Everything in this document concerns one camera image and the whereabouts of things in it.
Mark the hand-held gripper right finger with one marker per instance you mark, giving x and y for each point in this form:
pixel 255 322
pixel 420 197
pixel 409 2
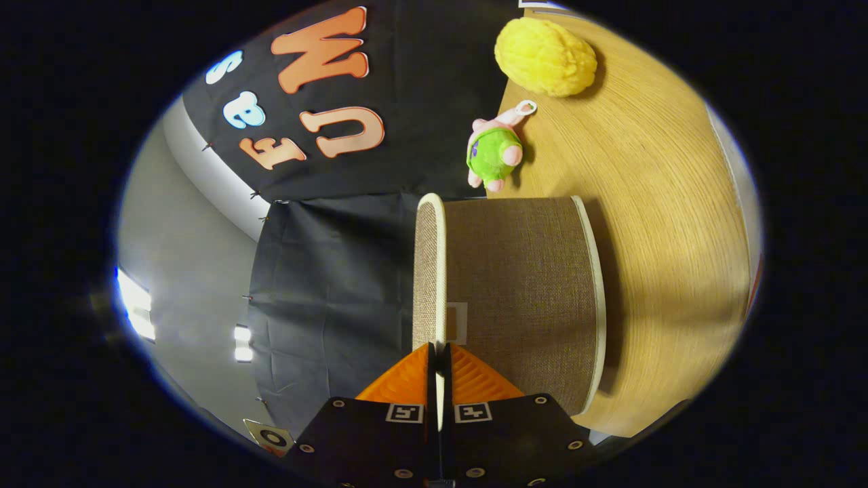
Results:
pixel 515 434

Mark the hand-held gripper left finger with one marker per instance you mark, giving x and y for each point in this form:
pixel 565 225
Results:
pixel 366 434

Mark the brown fabric storage box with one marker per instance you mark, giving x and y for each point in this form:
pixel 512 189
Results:
pixel 522 291

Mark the black backdrop cloth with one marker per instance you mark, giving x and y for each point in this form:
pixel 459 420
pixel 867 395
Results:
pixel 325 285

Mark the row of small black clips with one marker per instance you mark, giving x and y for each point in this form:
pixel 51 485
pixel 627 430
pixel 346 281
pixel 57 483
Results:
pixel 255 195

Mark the pink and green plush toy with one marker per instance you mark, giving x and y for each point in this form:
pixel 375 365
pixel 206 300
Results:
pixel 491 152

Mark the yellow plush toy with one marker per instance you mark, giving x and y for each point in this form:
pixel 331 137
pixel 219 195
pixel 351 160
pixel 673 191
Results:
pixel 542 57

